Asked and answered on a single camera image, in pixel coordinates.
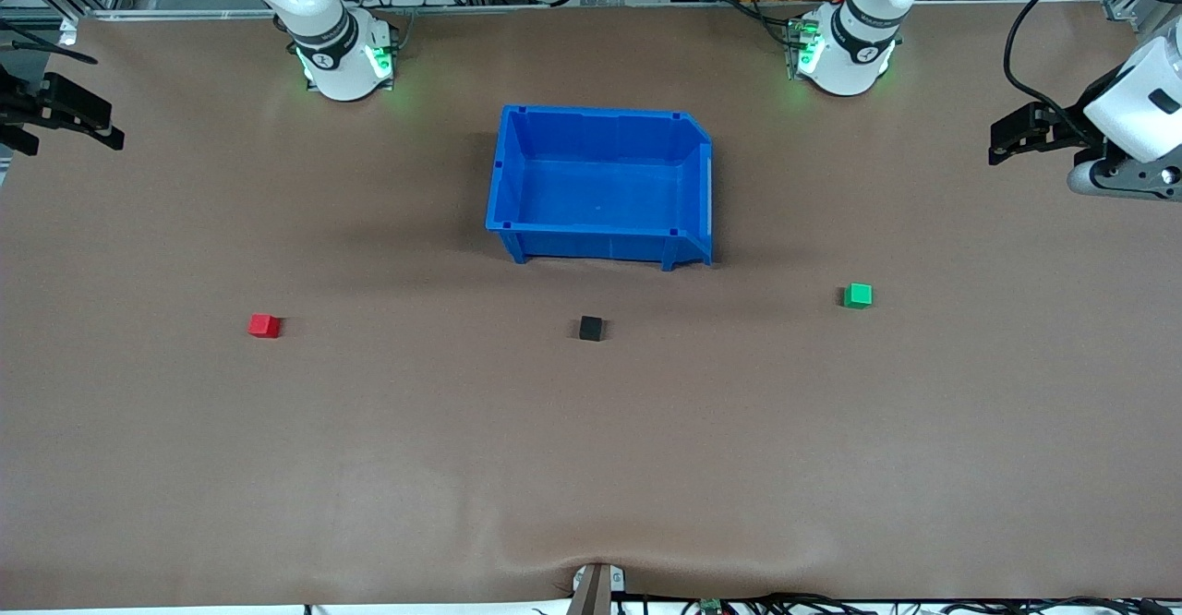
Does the blue plastic storage bin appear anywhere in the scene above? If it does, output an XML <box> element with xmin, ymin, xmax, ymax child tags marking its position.
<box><xmin>485</xmin><ymin>103</ymin><xmax>716</xmax><ymax>272</ymax></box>

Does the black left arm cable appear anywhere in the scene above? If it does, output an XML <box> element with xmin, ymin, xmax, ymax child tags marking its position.
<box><xmin>1003</xmin><ymin>0</ymin><xmax>1182</xmax><ymax>143</ymax></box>

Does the aluminium frame rail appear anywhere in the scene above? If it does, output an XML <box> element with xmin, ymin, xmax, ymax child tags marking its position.
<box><xmin>0</xmin><ymin>0</ymin><xmax>1137</xmax><ymax>23</ymax></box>

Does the black cable bundle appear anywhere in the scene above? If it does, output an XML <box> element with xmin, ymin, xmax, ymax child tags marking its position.
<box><xmin>619</xmin><ymin>591</ymin><xmax>1182</xmax><ymax>615</ymax></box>

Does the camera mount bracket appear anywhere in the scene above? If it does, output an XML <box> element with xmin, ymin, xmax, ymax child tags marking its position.
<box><xmin>571</xmin><ymin>561</ymin><xmax>628</xmax><ymax>615</ymax></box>

